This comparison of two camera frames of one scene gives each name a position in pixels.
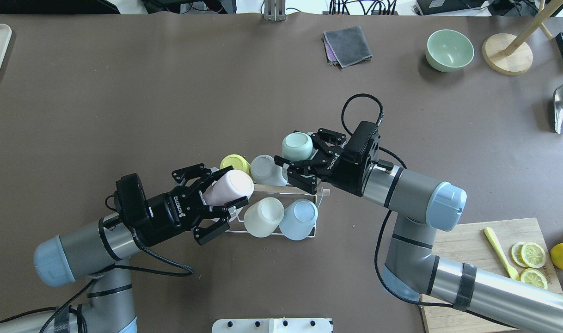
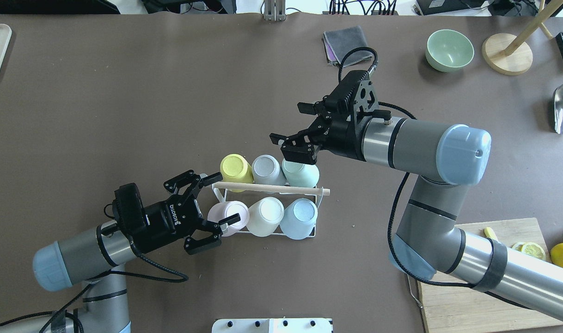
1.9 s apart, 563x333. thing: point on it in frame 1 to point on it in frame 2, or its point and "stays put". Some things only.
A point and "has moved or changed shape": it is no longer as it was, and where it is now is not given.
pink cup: [235, 184] has moved or changed shape
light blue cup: [298, 219] stays put
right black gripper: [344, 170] to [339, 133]
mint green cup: [297, 146] has moved or changed shape
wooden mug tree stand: [505, 53] stays put
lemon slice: [533, 254] stays put
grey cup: [265, 170] stays put
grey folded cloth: [346, 46] stays put
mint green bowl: [448, 50] stays put
